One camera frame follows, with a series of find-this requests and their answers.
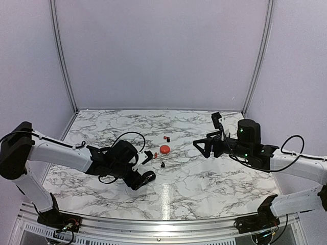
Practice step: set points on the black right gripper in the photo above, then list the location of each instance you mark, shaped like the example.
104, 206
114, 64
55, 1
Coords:
215, 141

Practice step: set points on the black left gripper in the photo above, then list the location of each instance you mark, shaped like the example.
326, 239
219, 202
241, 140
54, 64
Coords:
136, 181

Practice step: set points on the black earbud charging case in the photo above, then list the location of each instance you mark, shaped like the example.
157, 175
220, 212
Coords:
149, 176

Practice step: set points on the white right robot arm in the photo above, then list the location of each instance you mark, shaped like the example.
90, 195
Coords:
248, 150

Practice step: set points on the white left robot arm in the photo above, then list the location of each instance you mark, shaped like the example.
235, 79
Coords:
23, 145

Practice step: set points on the red round charging case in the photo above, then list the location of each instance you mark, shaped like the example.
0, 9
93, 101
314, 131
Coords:
164, 149

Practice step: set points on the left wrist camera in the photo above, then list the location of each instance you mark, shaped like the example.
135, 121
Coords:
141, 158

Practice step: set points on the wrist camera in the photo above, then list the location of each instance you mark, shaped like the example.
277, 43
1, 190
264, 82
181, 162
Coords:
141, 158
221, 124

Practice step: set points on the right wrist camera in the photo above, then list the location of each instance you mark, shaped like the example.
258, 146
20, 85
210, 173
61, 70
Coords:
221, 124

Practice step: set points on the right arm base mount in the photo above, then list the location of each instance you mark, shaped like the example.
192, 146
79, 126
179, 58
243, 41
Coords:
258, 220

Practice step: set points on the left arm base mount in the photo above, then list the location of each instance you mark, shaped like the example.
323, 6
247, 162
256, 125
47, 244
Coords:
56, 219

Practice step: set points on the front aluminium rail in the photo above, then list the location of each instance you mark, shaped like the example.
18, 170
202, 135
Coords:
101, 230

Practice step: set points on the right aluminium frame post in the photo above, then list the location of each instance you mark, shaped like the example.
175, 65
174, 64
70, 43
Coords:
261, 55

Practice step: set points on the aluminium frame post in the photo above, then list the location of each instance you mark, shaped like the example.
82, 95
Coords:
261, 55
61, 56

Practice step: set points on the left aluminium frame post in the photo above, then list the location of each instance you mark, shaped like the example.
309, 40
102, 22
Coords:
61, 56

